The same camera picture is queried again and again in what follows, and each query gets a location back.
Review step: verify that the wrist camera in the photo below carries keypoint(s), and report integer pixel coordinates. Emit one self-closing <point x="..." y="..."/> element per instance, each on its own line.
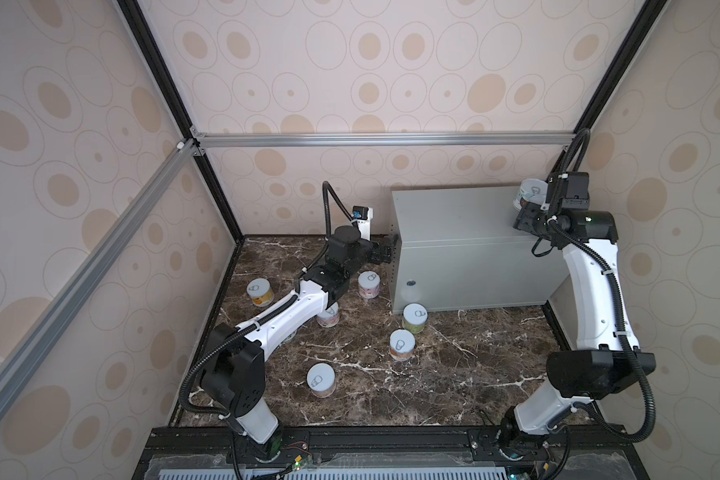
<point x="362" y="218"/>
<point x="568" y="191"/>

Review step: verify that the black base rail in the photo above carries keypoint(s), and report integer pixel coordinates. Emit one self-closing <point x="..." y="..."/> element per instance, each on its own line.
<point x="388" y="452"/>

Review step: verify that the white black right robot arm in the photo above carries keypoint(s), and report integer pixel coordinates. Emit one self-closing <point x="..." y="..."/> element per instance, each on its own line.
<point x="607" y="358"/>

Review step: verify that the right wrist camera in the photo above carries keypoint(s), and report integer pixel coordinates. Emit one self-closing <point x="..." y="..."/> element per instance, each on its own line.
<point x="568" y="191"/>

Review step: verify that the orange label can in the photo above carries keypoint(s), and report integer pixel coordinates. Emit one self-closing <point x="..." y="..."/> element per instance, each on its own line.
<point x="401" y="344"/>

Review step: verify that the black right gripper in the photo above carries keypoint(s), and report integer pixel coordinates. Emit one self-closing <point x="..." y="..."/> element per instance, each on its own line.
<point x="529" y="217"/>

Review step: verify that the white pink label can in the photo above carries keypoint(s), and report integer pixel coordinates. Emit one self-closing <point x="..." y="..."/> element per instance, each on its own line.
<point x="321" y="380"/>

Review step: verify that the black frame post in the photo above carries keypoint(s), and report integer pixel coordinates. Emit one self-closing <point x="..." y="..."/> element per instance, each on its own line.
<point x="136" y="22"/>
<point x="572" y="155"/>

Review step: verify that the horizontal aluminium rail back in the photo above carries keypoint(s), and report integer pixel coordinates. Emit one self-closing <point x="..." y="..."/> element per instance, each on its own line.
<point x="403" y="139"/>

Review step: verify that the black frame post right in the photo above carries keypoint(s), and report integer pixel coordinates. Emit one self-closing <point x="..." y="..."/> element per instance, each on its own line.
<point x="572" y="155"/>

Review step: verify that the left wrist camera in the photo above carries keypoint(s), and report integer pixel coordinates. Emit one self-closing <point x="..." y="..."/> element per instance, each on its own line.
<point x="362" y="218"/>

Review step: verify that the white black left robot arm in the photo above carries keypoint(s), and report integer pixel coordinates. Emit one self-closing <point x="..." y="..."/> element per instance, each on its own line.
<point x="229" y="379"/>

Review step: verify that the green label can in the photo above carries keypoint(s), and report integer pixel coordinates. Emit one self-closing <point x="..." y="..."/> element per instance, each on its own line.
<point x="415" y="317"/>

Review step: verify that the black frame post left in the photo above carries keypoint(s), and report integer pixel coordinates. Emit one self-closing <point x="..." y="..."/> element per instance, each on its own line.
<point x="136" y="22"/>

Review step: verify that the yellow label can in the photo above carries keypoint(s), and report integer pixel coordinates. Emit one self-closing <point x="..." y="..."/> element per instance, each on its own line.
<point x="260" y="292"/>

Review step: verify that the red label can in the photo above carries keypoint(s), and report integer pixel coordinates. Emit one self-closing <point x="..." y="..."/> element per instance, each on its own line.
<point x="329" y="317"/>

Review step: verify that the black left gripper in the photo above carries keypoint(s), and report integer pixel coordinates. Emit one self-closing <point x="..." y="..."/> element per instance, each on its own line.
<point x="386" y="250"/>

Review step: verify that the teal label can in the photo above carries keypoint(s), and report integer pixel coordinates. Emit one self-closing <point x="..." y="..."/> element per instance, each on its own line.
<point x="531" y="191"/>

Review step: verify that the grey metal cabinet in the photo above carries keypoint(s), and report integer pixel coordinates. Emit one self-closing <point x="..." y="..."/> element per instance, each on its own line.
<point x="458" y="250"/>

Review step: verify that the diagonal aluminium rail left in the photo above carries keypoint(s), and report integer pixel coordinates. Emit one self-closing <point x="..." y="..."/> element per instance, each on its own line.
<point x="24" y="361"/>

